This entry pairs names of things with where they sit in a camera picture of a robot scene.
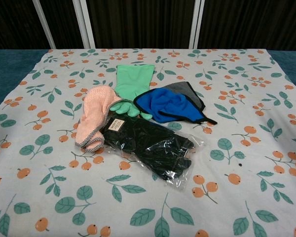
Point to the blue and grey cloth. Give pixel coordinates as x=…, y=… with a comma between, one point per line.
x=162, y=101

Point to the black gloves in plastic bag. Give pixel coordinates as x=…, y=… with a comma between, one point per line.
x=148, y=145

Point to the green rubber glove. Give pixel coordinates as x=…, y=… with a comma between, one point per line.
x=129, y=81

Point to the pink knitted cloth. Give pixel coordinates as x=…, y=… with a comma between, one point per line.
x=96, y=108

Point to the floral print tablecloth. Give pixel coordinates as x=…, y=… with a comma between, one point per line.
x=64, y=197

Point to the teal velvet table cover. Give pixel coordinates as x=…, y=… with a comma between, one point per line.
x=10, y=61

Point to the white metal frame bar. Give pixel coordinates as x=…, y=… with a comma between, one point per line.
x=196, y=23
x=84, y=23
x=43, y=23

